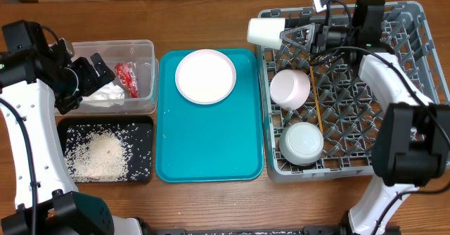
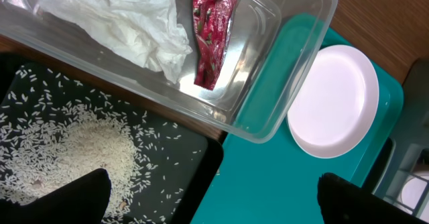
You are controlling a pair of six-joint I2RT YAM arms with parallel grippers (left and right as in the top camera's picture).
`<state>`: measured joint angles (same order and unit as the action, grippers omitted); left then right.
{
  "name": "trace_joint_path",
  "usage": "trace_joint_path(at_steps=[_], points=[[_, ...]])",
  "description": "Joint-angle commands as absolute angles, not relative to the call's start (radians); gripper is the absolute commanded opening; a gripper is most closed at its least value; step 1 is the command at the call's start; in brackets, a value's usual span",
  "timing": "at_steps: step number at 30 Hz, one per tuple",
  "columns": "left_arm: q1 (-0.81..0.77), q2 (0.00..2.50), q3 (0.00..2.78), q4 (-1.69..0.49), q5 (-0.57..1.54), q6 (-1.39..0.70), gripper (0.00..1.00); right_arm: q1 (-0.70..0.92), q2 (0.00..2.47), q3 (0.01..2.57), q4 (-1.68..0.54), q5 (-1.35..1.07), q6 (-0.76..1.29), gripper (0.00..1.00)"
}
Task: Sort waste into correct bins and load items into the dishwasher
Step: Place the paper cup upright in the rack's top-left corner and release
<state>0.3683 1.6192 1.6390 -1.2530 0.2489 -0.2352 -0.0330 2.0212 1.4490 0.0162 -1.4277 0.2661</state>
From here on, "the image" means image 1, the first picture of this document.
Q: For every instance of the white napkin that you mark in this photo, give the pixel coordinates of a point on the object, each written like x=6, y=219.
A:
x=107, y=96

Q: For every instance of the grey plastic dish rack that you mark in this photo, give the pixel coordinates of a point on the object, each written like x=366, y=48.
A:
x=350, y=113

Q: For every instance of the small pink saucer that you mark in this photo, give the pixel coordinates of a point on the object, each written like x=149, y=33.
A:
x=290, y=89

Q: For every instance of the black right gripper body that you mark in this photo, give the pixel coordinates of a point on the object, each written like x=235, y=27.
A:
x=329, y=37

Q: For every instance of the clear plastic waste bin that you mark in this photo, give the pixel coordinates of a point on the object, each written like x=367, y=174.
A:
x=141, y=53

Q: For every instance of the wooden chopstick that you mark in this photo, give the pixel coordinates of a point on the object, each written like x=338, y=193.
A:
x=316, y=100

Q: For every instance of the teal plastic serving tray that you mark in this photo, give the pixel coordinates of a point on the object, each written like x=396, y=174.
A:
x=209, y=143

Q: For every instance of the pale green cup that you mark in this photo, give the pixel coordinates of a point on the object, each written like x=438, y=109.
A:
x=266, y=32

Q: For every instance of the red snack wrapper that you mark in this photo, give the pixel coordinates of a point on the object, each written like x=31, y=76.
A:
x=126, y=72

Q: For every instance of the black flat tray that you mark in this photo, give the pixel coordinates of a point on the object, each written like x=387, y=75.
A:
x=140, y=171

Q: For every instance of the grey bowl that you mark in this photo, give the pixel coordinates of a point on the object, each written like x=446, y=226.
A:
x=301, y=143

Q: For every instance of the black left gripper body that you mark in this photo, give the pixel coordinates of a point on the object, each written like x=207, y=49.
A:
x=81, y=80

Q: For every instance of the pink round plate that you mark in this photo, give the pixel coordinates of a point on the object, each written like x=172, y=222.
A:
x=205, y=76

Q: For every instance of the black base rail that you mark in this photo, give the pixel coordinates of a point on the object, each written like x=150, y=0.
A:
x=307, y=230

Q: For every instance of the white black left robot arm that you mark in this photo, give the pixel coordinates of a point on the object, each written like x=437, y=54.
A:
x=38, y=81

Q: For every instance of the white rice heap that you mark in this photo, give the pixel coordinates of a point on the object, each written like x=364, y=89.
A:
x=102, y=155

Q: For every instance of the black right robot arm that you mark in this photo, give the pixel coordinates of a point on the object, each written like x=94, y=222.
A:
x=412, y=145

